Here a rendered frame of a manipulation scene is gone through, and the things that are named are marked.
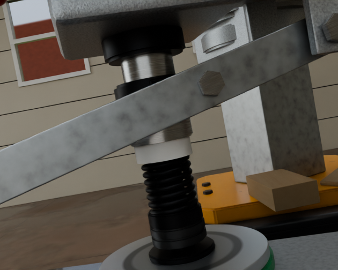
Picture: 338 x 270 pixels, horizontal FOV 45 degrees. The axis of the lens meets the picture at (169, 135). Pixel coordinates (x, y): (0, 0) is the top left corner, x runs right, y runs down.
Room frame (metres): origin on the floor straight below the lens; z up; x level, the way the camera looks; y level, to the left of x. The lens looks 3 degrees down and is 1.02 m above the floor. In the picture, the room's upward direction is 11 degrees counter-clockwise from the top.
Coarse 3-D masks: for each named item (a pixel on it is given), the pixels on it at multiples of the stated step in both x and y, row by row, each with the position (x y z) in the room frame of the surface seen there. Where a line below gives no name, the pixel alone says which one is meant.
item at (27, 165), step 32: (288, 32) 0.47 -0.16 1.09; (224, 64) 0.46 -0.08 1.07; (256, 64) 0.46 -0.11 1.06; (288, 64) 0.47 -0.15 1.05; (128, 96) 0.43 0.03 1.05; (160, 96) 0.44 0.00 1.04; (192, 96) 0.45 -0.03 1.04; (224, 96) 0.45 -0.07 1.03; (64, 128) 0.42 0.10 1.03; (96, 128) 0.43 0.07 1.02; (128, 128) 0.43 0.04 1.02; (160, 128) 0.44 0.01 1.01; (0, 160) 0.41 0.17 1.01; (32, 160) 0.41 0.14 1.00; (64, 160) 0.42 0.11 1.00; (96, 160) 0.43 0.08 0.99; (0, 192) 0.40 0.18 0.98
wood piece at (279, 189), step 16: (256, 176) 1.00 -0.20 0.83; (272, 176) 0.96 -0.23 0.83; (288, 176) 0.93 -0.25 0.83; (304, 176) 0.90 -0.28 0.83; (256, 192) 0.96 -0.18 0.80; (272, 192) 0.84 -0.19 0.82; (288, 192) 0.84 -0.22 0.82; (304, 192) 0.84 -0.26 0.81; (272, 208) 0.86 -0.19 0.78; (288, 208) 0.84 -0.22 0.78
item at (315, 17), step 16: (256, 0) 0.60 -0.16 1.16; (272, 0) 0.61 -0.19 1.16; (288, 0) 0.64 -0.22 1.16; (304, 0) 0.46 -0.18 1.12; (320, 0) 0.46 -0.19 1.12; (336, 0) 0.46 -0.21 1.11; (256, 16) 0.61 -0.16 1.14; (272, 16) 0.61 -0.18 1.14; (320, 16) 0.46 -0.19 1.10; (256, 32) 0.61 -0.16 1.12; (320, 32) 0.45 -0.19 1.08; (320, 48) 0.45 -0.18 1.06; (336, 48) 0.46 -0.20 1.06
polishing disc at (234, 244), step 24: (144, 240) 0.58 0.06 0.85; (216, 240) 0.52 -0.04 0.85; (240, 240) 0.50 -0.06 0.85; (264, 240) 0.49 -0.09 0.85; (120, 264) 0.50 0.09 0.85; (144, 264) 0.48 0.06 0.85; (192, 264) 0.45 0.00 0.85; (216, 264) 0.44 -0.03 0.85; (240, 264) 0.43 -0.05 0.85; (264, 264) 0.44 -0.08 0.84
